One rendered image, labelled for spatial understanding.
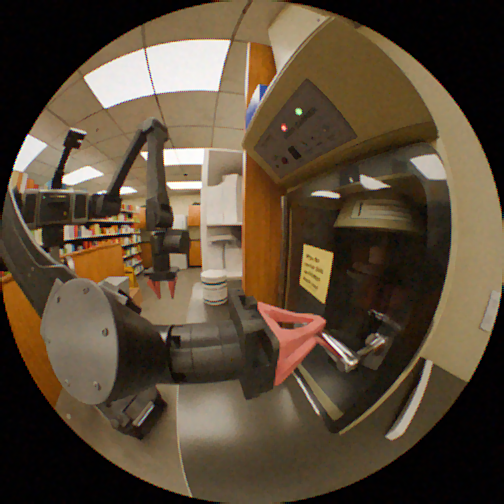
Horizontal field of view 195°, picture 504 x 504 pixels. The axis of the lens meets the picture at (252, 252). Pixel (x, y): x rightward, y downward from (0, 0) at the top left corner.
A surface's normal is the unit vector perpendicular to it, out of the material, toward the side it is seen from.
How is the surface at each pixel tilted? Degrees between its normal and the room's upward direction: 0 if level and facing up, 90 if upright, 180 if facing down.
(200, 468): 0
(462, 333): 90
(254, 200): 90
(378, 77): 135
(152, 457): 0
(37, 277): 74
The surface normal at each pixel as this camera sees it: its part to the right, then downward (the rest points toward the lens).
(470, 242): -0.96, 0.04
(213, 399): 0.00, -0.99
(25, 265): 0.89, -0.20
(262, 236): 0.29, 0.15
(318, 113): -0.68, 0.73
